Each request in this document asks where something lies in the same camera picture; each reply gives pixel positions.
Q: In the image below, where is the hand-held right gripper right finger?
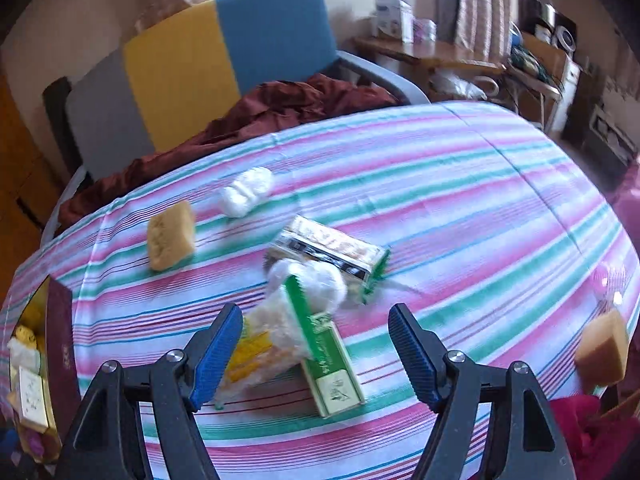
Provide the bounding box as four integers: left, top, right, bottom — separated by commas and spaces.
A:
388, 303, 576, 480

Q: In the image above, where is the white plastic wrap bundle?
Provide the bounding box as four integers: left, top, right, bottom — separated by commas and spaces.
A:
270, 258, 348, 313
218, 166, 274, 218

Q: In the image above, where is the grey yellow blue chair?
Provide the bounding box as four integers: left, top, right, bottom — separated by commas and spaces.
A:
42, 0, 431, 181

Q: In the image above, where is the patterned packet green edge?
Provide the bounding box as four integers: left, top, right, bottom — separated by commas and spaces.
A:
267, 214, 392, 306

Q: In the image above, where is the maroon blanket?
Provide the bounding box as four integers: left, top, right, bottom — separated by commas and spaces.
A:
59, 74, 401, 226

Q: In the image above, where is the tan textured sponge cake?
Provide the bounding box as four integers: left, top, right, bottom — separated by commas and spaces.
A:
146, 200, 197, 272

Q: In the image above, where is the cardboard box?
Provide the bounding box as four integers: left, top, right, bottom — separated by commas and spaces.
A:
522, 32, 571, 78

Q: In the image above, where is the clear peanut snack packet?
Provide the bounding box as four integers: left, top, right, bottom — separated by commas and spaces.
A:
215, 276, 321, 408

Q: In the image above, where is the wooden wardrobe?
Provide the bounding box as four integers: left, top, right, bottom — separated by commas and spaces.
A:
0, 75, 66, 271

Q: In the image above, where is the white plastic bag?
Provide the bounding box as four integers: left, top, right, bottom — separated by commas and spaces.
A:
435, 70, 488, 102

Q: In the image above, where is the white rack shelf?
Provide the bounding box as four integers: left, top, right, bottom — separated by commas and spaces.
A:
505, 52, 583, 133

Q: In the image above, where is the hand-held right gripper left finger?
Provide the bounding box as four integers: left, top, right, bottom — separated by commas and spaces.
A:
52, 303, 245, 480

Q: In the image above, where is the small green box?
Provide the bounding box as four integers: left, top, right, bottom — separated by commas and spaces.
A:
300, 310, 366, 418

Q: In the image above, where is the striped tablecloth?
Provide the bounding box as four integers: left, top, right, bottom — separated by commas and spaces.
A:
0, 100, 640, 480

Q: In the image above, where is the pink striped curtain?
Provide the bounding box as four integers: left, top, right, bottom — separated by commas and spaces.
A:
452, 0, 516, 63

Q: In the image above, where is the pale yellow sponge block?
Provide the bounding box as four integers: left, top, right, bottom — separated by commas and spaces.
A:
574, 309, 630, 398

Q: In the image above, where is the red cloth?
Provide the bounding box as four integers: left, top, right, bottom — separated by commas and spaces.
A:
550, 395, 640, 480

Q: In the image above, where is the wooden side desk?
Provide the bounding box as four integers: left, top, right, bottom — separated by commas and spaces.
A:
352, 35, 506, 103

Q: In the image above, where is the gold tin box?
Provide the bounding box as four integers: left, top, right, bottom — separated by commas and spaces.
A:
0, 275, 81, 463

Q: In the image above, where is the white carton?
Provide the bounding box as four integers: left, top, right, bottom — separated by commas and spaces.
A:
375, 0, 415, 43

